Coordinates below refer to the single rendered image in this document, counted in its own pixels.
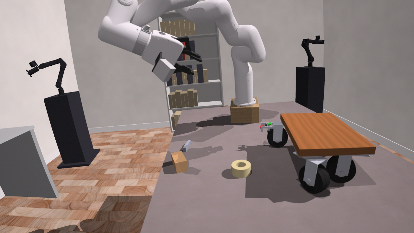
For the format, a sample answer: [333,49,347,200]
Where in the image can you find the beige roll of masking tape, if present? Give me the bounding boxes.
[231,160,251,178]

